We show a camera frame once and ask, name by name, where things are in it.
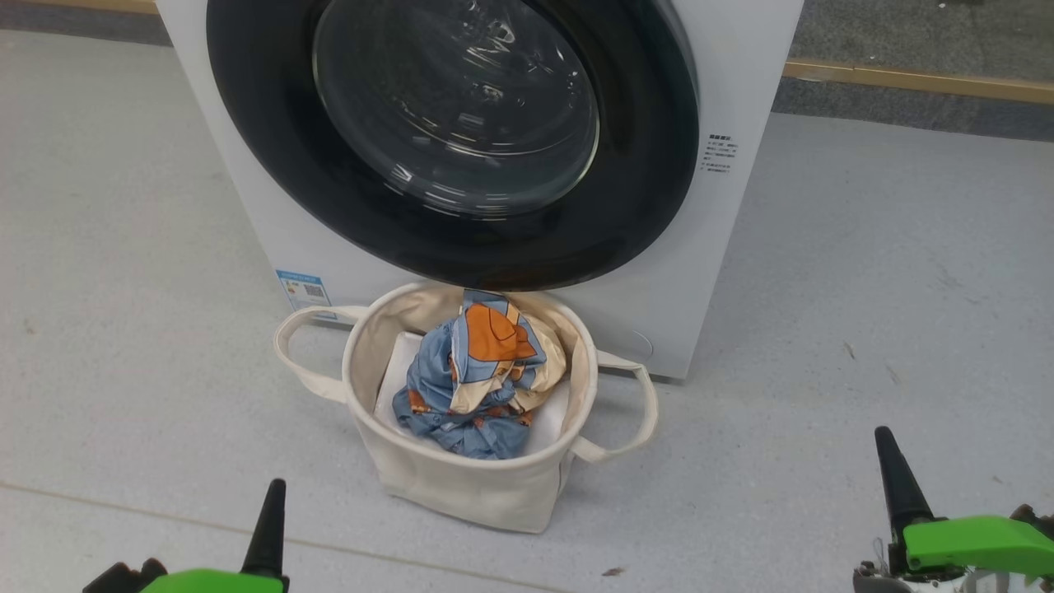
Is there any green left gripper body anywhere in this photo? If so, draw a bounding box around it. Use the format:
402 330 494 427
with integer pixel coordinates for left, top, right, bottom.
140 568 289 593

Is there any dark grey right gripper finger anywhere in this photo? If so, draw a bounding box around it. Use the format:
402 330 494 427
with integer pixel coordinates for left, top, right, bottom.
874 426 936 575

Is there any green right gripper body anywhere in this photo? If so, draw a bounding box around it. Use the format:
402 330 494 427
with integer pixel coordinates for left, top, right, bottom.
903 515 1054 575

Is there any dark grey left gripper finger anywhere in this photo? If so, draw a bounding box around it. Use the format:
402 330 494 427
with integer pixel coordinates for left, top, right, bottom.
240 479 289 577

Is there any blue orange patterned cloth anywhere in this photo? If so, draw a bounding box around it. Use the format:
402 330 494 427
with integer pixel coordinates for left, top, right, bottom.
392 290 567 460

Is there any round glass washer door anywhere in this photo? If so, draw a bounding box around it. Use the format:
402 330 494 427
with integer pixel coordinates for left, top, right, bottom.
206 0 701 292

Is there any white pad inside basket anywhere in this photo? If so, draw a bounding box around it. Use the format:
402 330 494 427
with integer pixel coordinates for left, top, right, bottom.
375 331 571 455

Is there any cream canvas laundry basket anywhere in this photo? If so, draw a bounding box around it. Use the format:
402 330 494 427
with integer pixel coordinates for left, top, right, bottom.
273 282 660 535

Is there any white front-load washing machine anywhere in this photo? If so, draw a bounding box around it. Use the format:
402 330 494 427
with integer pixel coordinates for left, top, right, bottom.
155 0 805 381

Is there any small printed text label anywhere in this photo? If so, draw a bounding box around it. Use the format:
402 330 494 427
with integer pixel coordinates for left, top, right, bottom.
702 133 739 175

